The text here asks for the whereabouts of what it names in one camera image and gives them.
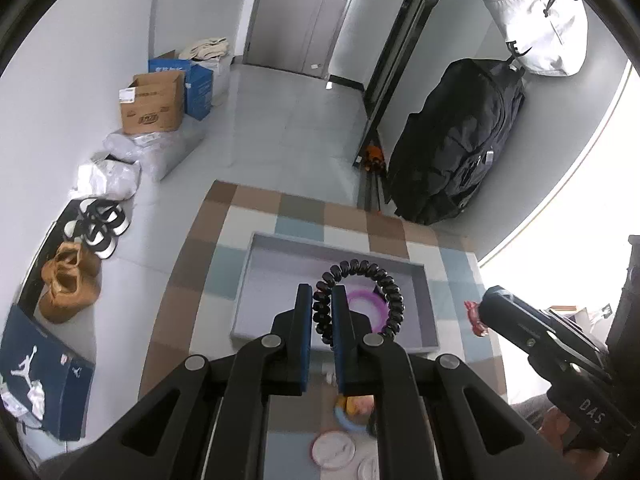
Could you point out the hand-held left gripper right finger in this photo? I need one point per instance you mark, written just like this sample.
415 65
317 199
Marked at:
340 340

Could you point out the orange toy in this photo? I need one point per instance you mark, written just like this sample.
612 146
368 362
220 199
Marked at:
374 157

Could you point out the grey door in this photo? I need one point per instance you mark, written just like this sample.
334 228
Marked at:
295 15

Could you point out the white round disc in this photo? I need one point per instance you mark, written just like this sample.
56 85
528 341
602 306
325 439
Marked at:
332 451
369 469

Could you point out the small white plastic parcel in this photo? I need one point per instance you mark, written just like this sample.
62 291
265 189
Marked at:
112 180

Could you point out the dark blue shoe box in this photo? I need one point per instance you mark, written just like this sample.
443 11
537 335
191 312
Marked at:
45 375

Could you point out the white hanging bag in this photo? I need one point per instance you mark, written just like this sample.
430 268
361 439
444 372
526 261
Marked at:
540 20

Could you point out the black and white sandal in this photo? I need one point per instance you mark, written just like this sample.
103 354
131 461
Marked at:
110 216
95 240

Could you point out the large white plastic parcel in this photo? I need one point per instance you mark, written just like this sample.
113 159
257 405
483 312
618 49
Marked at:
165 150

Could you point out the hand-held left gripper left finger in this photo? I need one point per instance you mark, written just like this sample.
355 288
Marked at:
303 340

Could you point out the black sliding door frame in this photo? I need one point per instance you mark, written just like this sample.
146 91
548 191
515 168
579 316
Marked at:
400 45

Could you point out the white paper pile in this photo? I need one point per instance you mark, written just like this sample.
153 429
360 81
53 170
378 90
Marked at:
582 316

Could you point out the white plastic sack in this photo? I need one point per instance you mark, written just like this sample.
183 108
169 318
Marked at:
221 77

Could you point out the brown cardboard box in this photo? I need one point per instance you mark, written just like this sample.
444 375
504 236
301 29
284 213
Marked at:
150 105

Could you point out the brown shoe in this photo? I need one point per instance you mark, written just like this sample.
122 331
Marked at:
65 297
75 260

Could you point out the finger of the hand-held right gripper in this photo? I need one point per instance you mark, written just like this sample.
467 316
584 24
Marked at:
515 332
520 305

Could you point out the beige cloth bag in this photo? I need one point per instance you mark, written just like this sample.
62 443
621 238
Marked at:
205 49

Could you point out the black backpack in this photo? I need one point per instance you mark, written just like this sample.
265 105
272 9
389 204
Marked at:
450 145

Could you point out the black appliance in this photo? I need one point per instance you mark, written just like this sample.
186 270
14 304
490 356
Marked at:
625 300

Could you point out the grey tray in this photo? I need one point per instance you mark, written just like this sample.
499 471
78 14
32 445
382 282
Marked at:
270 285

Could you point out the person's right hand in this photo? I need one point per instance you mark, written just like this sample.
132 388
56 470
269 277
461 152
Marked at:
555 425

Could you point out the dark shoe mat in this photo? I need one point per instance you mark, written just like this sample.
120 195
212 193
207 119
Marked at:
47 240

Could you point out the red hair clip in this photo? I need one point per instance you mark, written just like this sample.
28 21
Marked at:
474 317

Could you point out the blue cardboard box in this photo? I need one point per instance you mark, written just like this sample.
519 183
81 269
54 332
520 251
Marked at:
200 90

